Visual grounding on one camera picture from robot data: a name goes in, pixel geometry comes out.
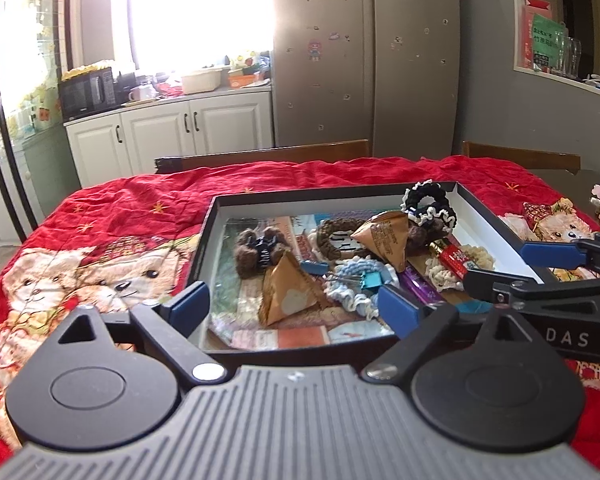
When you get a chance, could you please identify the brown pyramid packet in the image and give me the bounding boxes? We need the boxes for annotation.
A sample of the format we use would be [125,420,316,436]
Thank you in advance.
[261,250,332,329]
[351,210,412,269]

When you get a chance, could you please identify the wooden chair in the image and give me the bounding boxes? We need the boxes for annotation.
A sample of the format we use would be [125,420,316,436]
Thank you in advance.
[155,139,371,173]
[462,141,582,173]

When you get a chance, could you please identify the brown fuzzy hair claw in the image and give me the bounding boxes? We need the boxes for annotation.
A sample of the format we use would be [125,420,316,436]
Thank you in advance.
[404,222,431,253]
[233,226,292,279]

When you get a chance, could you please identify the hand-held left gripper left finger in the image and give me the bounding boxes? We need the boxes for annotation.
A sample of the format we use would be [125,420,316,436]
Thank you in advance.
[52,281,227,387]

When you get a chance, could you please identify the black framed glass door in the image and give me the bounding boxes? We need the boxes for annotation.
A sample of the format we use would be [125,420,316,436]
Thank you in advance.
[0,0,41,241]

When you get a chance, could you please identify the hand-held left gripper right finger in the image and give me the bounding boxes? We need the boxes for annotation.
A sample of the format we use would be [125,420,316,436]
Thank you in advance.
[361,284,556,386]

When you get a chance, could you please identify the black shallow box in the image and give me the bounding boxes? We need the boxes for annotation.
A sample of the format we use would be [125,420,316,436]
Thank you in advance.
[185,180,556,358]

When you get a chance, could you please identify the red printed blanket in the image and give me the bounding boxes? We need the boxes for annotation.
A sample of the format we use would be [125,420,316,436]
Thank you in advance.
[0,155,600,461]

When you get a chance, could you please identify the black white-trimmed scrunchie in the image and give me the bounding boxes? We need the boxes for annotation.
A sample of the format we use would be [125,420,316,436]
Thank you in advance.
[400,179,458,235]

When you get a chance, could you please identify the purple sachet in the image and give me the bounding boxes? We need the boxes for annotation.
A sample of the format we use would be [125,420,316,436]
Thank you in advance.
[399,266,448,306]

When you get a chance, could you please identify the black microwave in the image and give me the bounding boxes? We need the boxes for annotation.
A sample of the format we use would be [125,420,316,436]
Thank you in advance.
[58,66,118,122]

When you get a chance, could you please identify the pale kitchen base cabinet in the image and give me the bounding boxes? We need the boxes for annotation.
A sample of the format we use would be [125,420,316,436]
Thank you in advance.
[0,125,81,248]

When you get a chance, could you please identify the silver refrigerator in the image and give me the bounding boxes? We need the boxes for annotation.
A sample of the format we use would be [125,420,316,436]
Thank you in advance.
[271,0,461,158]

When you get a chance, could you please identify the cream crochet scrunchie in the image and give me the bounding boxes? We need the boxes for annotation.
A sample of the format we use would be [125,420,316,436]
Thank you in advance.
[425,245,497,292]

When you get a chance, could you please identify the red sachet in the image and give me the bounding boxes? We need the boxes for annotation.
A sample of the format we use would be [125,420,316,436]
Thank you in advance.
[427,241,473,278]

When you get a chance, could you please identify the orange box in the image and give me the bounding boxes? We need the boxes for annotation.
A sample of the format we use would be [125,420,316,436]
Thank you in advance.
[227,72,271,90]

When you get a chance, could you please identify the brown crochet scrunchie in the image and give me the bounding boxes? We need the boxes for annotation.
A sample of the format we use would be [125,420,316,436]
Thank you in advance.
[314,217,376,261]

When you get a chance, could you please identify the white kitchen cabinet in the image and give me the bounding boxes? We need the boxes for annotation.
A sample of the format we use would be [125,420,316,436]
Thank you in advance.
[64,91,275,188]

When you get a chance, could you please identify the green paper sign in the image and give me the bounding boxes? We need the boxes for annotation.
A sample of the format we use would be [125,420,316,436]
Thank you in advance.
[531,14,567,71]

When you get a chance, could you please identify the red gift bag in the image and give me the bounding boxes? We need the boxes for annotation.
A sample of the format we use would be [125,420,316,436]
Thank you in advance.
[521,0,553,68]

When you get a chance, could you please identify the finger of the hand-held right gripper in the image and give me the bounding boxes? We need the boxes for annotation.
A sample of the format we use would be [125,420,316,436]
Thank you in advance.
[519,232,600,275]
[462,269,600,312]

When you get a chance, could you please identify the teal binder clip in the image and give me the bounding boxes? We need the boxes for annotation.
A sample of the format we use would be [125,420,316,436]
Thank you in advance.
[327,269,384,292]

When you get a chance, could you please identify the white plastic basin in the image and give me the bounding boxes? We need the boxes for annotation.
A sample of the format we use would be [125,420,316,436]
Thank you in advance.
[181,69,223,95]

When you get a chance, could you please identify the blue crochet scrunchie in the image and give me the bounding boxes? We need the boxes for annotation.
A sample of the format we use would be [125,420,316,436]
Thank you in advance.
[325,257,398,322]

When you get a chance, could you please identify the clear drinking glass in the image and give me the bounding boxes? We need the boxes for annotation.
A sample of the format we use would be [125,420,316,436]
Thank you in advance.
[567,37,584,79]
[550,32,571,76]

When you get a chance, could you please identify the printed picture sheet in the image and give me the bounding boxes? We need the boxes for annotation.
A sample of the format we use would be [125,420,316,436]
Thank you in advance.
[207,215,396,351]

